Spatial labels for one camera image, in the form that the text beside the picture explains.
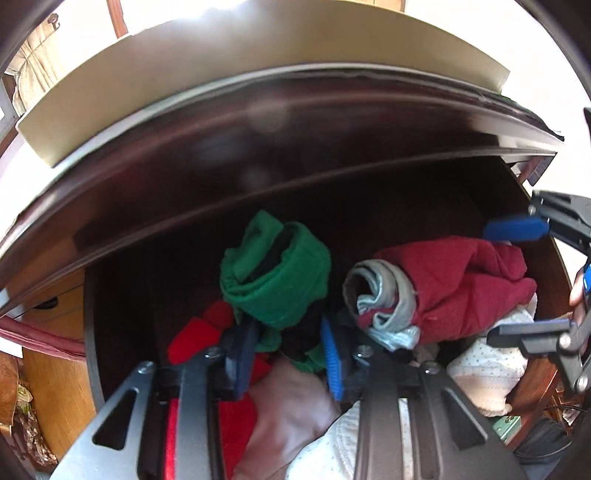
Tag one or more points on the maroon underwear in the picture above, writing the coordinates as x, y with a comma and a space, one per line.
461, 286

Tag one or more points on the green underwear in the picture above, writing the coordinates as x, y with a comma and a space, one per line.
279, 277

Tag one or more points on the grey white rolled underwear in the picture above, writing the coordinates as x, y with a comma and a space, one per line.
382, 300

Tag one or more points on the person's right hand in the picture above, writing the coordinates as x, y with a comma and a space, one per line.
576, 299

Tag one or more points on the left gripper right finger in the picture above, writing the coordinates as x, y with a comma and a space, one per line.
345, 371

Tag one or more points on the pink underwear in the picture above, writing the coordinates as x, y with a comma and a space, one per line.
293, 409

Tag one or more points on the red underwear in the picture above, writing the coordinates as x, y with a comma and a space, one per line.
236, 418

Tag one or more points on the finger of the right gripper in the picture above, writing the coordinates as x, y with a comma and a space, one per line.
517, 229
537, 338

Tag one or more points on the striped beige curtain right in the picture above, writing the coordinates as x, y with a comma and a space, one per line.
32, 67

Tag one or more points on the cream dotted underwear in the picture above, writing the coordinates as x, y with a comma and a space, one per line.
487, 374

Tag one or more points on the flat cardboard box lid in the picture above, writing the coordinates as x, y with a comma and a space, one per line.
136, 75

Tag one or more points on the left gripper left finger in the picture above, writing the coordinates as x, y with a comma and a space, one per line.
238, 345

